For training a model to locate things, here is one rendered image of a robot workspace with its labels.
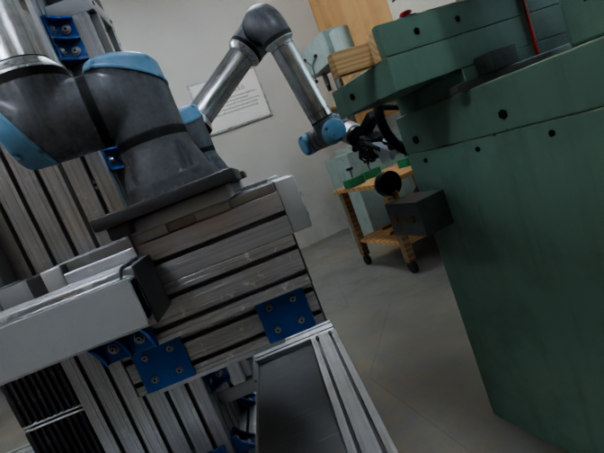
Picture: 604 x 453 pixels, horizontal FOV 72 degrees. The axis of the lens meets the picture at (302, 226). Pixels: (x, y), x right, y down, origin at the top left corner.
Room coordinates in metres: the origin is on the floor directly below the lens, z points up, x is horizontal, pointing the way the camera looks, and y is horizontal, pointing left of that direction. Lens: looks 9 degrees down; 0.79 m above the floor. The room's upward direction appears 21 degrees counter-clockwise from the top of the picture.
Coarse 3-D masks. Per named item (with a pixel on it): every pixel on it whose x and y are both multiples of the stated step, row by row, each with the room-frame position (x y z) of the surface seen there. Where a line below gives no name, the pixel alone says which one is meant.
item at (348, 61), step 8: (352, 48) 0.76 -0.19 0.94; (360, 48) 0.76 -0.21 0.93; (368, 48) 0.77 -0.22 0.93; (328, 56) 0.75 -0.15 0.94; (336, 56) 0.75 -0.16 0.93; (344, 56) 0.75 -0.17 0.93; (352, 56) 0.76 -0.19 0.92; (360, 56) 0.76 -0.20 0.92; (368, 56) 0.77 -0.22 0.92; (336, 64) 0.74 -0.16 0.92; (344, 64) 0.75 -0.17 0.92; (352, 64) 0.75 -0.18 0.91; (360, 64) 0.76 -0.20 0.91; (368, 64) 0.76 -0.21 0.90; (376, 64) 0.77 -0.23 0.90; (336, 72) 0.75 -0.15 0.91; (344, 72) 0.75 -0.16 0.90; (352, 72) 0.76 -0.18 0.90
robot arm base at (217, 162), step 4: (200, 148) 1.18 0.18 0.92; (204, 148) 1.19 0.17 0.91; (208, 148) 1.19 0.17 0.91; (212, 148) 1.21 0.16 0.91; (204, 152) 1.18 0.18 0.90; (208, 152) 1.19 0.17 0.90; (212, 152) 1.20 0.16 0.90; (216, 152) 1.22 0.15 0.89; (208, 156) 1.18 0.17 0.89; (212, 156) 1.19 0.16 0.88; (216, 156) 1.20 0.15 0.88; (212, 160) 1.19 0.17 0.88; (216, 160) 1.20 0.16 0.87; (220, 160) 1.21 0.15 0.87; (212, 164) 1.18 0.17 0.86; (216, 164) 1.19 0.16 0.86; (220, 164) 1.20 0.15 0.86; (224, 164) 1.21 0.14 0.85; (216, 168) 1.19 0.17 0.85; (220, 168) 1.20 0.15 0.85; (224, 168) 1.20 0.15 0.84; (216, 172) 1.17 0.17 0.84
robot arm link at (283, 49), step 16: (256, 16) 1.32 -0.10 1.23; (272, 16) 1.30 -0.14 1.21; (256, 32) 1.32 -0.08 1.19; (272, 32) 1.29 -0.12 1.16; (288, 32) 1.31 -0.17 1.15; (272, 48) 1.32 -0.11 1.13; (288, 48) 1.31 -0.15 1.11; (288, 64) 1.31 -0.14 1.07; (304, 64) 1.32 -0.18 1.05; (288, 80) 1.33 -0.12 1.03; (304, 80) 1.31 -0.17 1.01; (304, 96) 1.32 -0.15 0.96; (320, 96) 1.32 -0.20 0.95; (320, 112) 1.32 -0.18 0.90; (320, 128) 1.33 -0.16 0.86; (336, 128) 1.30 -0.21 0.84; (320, 144) 1.38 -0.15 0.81
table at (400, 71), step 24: (504, 24) 0.84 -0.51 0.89; (552, 24) 0.89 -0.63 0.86; (432, 48) 0.77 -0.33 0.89; (456, 48) 0.79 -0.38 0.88; (480, 48) 0.81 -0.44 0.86; (384, 72) 0.75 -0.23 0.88; (408, 72) 0.75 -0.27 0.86; (432, 72) 0.77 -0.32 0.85; (336, 96) 0.92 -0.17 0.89; (360, 96) 0.84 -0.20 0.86; (384, 96) 0.77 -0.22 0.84
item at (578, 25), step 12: (564, 0) 0.69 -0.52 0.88; (576, 0) 0.67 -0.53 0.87; (588, 0) 0.66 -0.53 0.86; (600, 0) 0.64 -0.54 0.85; (564, 12) 0.69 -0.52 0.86; (576, 12) 0.67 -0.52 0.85; (588, 12) 0.66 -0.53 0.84; (600, 12) 0.64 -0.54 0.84; (576, 24) 0.68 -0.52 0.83; (588, 24) 0.66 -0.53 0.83; (600, 24) 0.65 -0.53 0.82; (576, 36) 0.68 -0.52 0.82; (588, 36) 0.67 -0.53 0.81; (600, 36) 0.65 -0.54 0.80
